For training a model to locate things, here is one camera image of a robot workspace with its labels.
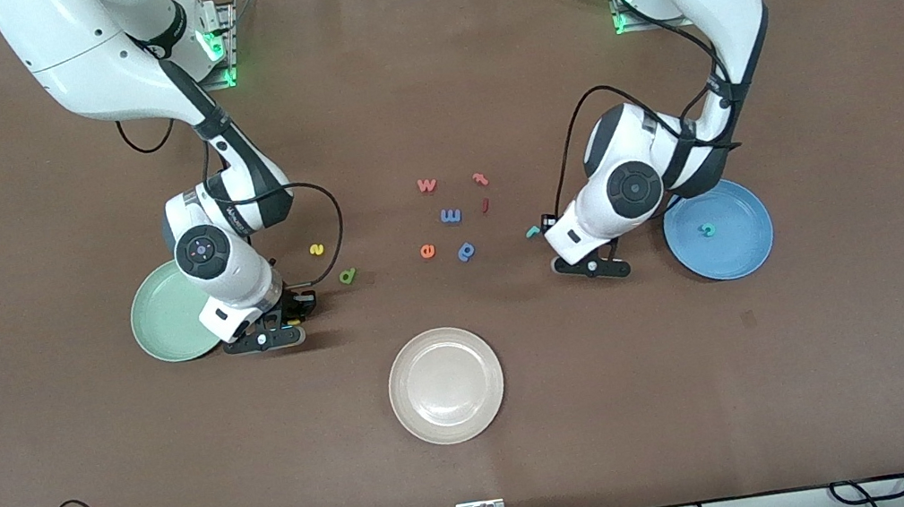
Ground white plate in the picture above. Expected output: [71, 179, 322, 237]
[380, 320, 513, 453]

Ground black coiled cable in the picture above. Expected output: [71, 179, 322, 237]
[829, 472, 904, 507]

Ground green plate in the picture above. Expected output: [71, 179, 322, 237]
[123, 253, 229, 369]

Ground blue plate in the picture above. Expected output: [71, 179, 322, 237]
[657, 172, 780, 289]

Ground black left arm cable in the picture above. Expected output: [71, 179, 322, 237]
[521, 0, 749, 219]

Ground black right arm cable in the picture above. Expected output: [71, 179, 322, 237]
[116, 88, 353, 308]

